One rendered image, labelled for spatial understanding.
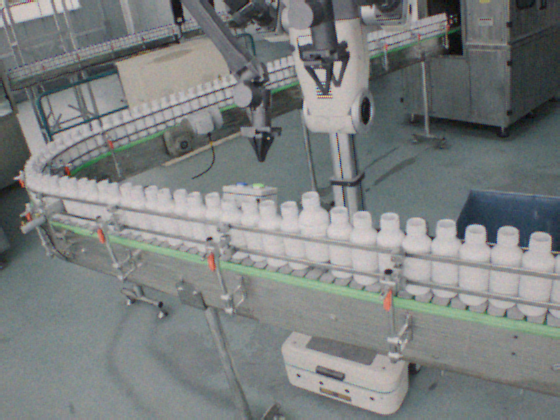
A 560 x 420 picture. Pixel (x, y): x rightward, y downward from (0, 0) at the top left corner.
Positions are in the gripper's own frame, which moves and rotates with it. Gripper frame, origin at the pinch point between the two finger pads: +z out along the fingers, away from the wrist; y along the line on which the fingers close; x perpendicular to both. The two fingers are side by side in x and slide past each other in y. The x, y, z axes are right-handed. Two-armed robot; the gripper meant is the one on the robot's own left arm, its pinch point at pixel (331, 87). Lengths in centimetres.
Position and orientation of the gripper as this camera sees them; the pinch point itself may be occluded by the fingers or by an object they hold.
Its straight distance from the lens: 108.7
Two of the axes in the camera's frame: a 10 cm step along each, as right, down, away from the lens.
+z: 1.7, 8.8, 4.4
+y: 5.3, -4.6, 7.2
